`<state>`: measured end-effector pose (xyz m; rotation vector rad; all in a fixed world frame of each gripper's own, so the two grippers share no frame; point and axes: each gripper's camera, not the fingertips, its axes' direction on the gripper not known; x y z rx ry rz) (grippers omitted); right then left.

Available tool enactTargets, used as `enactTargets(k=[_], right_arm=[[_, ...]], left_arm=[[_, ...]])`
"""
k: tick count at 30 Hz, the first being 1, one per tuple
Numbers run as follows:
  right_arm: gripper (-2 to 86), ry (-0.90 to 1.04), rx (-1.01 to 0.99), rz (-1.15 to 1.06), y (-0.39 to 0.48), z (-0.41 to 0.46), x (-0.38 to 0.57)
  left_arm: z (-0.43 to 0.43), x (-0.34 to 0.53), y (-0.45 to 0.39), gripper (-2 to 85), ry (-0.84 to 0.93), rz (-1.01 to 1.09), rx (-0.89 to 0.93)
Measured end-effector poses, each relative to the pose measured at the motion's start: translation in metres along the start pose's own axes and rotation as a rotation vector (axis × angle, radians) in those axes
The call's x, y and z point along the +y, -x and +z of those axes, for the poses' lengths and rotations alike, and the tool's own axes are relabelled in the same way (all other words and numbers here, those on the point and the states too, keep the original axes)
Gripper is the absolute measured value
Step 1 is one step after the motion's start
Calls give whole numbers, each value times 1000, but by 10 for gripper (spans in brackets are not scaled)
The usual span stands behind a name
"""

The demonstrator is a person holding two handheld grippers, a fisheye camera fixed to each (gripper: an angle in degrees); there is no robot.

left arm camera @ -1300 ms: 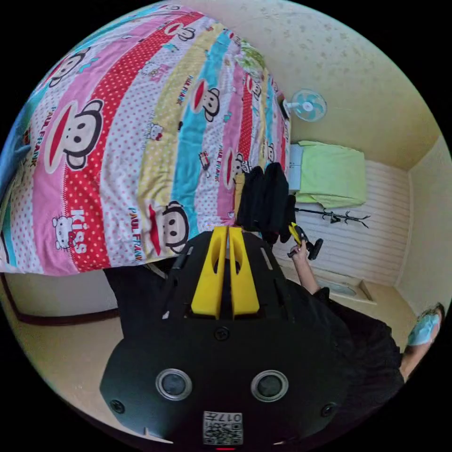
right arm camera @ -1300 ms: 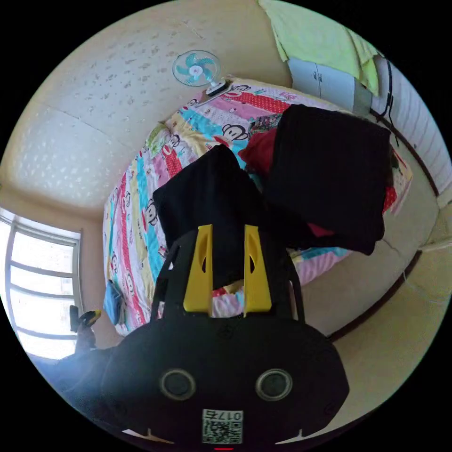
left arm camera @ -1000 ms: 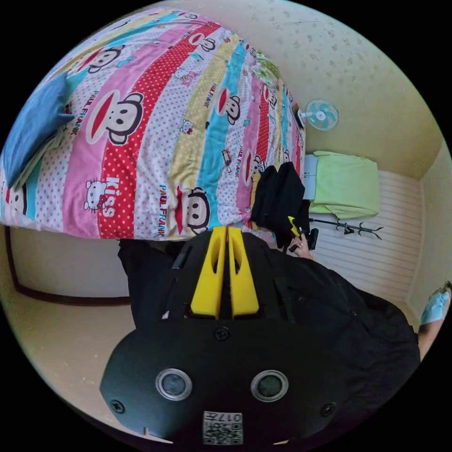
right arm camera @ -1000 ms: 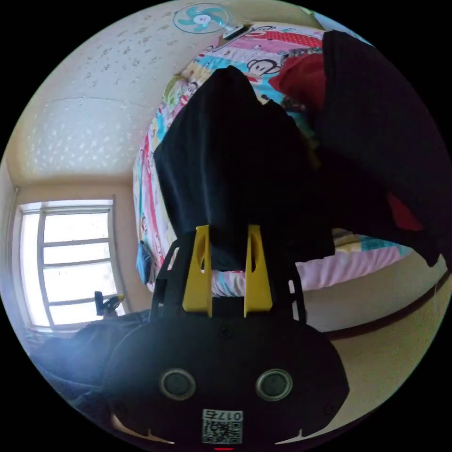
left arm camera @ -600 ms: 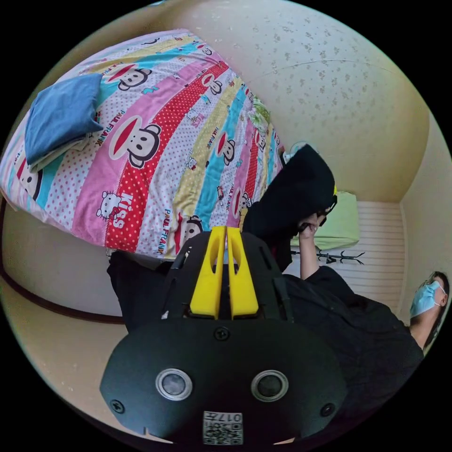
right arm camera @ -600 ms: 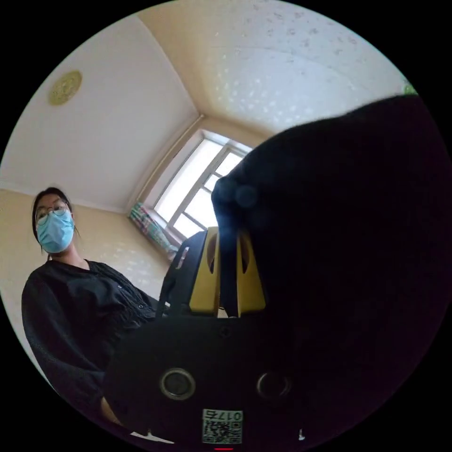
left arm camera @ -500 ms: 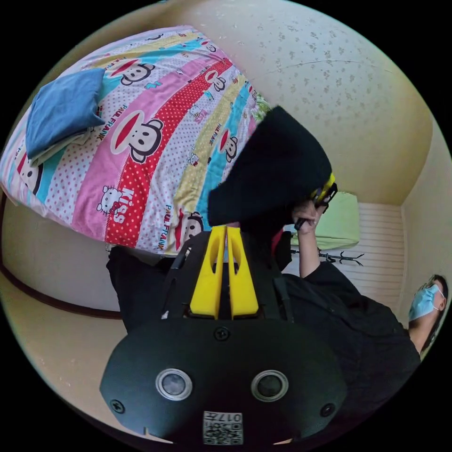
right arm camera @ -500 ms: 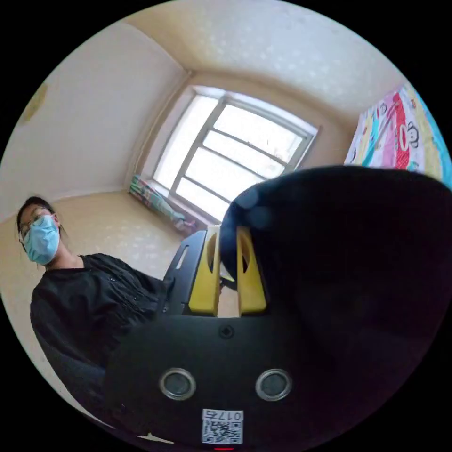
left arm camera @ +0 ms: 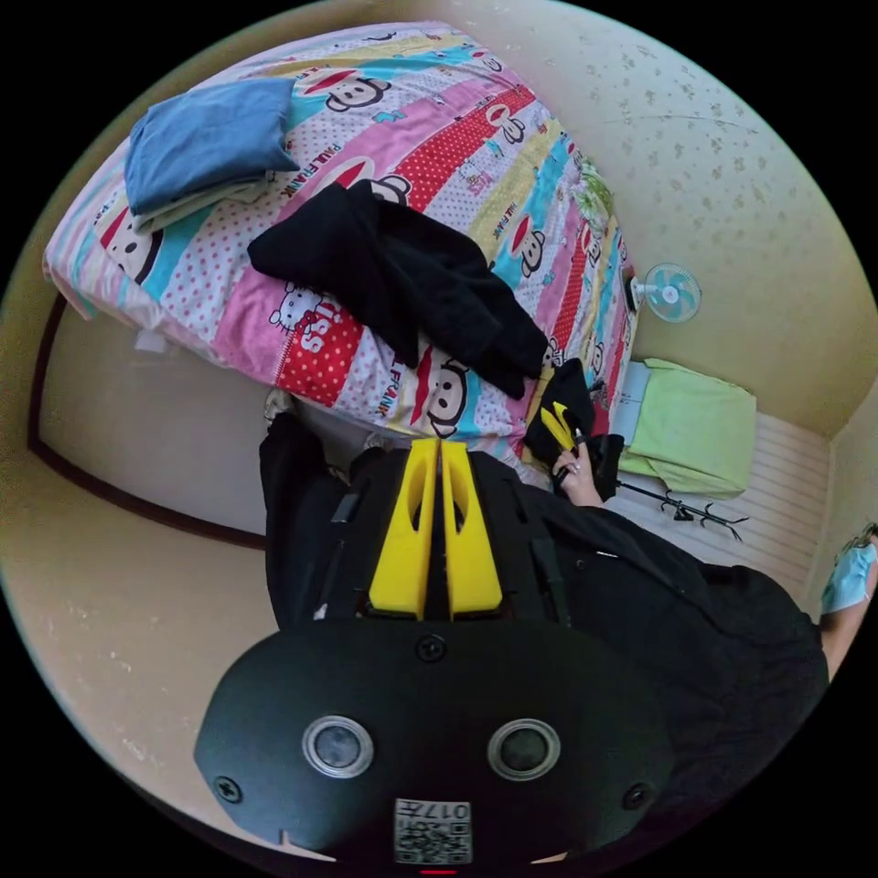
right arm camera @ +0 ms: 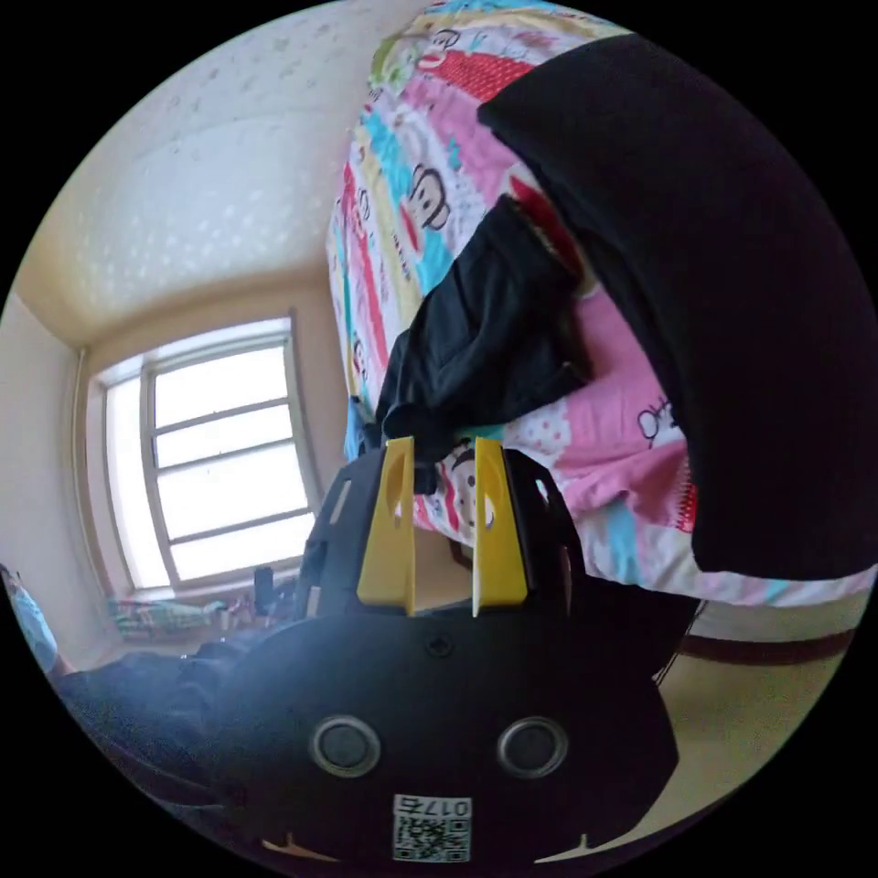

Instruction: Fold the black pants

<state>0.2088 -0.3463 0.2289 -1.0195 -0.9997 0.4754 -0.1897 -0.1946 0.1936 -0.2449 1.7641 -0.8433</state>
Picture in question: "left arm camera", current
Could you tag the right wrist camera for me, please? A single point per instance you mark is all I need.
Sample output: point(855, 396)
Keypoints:
point(609, 466)

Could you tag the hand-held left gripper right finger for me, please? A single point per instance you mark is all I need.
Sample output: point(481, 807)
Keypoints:
point(470, 555)

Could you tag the black coat stand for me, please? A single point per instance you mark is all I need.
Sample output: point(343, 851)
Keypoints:
point(693, 511)

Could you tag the person's body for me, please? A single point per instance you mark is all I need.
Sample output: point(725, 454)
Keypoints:
point(652, 617)

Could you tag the bed with cartoon print sheet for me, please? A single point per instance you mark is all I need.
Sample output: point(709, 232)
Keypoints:
point(466, 151)

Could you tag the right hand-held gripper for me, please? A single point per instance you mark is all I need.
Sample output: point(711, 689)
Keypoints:
point(573, 387)

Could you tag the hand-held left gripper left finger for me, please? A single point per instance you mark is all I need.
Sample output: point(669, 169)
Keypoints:
point(401, 549)

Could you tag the cupboard under green cloth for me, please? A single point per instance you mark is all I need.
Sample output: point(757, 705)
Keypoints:
point(693, 425)

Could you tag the green floral pillow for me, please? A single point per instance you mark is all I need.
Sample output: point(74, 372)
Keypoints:
point(593, 195)

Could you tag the pile of clothes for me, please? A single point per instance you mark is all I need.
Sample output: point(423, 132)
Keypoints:
point(206, 137)

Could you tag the small blue fan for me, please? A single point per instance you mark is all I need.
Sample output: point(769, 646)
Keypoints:
point(669, 293)

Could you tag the person's right hand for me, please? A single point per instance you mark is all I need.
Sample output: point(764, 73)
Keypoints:
point(583, 480)

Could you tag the black pants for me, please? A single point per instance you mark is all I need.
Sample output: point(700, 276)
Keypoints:
point(411, 281)

